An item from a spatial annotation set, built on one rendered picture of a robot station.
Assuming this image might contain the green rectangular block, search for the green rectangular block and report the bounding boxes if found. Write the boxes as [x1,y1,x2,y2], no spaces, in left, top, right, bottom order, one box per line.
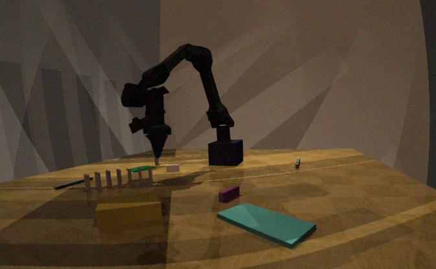
[131,165,148,172]

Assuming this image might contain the yellow rectangular block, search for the yellow rectangular block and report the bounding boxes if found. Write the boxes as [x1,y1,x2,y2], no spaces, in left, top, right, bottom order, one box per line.
[96,192,162,227]

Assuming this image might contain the teal flat rectangular block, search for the teal flat rectangular block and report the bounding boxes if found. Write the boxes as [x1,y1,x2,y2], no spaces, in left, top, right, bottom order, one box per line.
[217,202,316,249]

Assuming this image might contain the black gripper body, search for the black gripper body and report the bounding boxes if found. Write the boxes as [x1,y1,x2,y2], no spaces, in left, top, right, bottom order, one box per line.
[143,107,172,136]

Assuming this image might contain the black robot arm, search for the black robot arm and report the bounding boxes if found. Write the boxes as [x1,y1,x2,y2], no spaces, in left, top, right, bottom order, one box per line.
[121,44,235,143]

